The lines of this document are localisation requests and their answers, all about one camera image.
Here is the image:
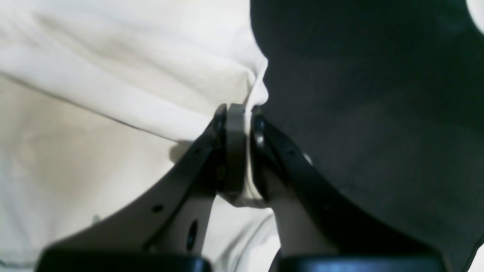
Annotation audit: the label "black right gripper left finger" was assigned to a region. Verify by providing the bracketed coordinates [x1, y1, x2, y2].
[36, 104, 246, 272]

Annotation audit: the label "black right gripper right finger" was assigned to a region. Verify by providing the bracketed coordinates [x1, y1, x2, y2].
[250, 107, 449, 272]

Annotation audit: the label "black table cloth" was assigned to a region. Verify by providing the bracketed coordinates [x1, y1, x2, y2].
[250, 0, 484, 272]

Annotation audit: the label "cream white T-shirt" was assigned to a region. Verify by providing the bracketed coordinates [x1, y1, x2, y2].
[1, 0, 268, 272]

